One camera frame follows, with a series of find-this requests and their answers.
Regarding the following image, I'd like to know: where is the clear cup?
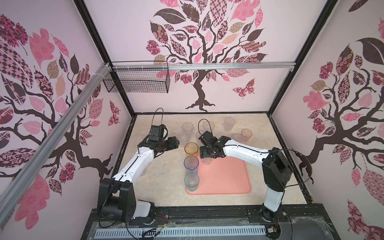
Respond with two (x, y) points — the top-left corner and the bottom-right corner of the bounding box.
(182, 123), (194, 134)
(203, 121), (215, 132)
(177, 132), (191, 143)
(201, 158), (214, 165)
(224, 117), (236, 132)

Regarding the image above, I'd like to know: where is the aluminium rail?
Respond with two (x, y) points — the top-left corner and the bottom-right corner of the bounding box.
(1, 63), (111, 224)
(113, 62), (296, 71)

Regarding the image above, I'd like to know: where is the back aluminium rail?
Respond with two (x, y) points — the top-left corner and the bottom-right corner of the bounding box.
(113, 62), (296, 71)

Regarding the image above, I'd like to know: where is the teal plastic cup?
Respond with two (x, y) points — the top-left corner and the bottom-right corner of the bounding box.
(184, 173), (200, 192)

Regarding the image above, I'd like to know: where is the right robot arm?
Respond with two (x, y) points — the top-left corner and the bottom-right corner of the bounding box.
(199, 131), (293, 214)

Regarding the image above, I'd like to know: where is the white slotted cable duct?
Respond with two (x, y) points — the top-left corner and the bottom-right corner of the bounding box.
(94, 226), (266, 240)

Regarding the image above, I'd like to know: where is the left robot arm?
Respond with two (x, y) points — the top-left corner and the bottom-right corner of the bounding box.
(97, 137), (180, 223)

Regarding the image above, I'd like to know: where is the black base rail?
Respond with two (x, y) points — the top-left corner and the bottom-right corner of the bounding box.
(81, 204), (340, 240)

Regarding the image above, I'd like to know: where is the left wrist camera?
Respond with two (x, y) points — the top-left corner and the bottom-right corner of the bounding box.
(149, 125), (168, 142)

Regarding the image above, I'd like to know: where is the black wire basket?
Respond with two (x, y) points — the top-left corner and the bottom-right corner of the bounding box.
(103, 60), (171, 94)

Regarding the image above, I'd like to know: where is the pink tray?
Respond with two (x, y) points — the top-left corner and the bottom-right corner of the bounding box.
(186, 157), (252, 195)

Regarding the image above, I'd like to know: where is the amber plastic cup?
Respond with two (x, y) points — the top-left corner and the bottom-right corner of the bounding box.
(184, 142), (199, 157)

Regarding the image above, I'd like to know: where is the blue-grey plastic cup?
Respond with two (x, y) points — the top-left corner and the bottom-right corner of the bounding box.
(184, 156), (200, 175)

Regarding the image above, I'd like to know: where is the orange-pink cup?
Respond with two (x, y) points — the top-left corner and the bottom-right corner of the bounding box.
(241, 129), (253, 143)

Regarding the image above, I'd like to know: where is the left aluminium rail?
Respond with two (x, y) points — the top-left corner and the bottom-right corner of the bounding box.
(1, 63), (111, 224)

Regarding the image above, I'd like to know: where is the pale pink cup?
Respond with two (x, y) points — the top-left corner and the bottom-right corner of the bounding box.
(233, 134), (244, 143)

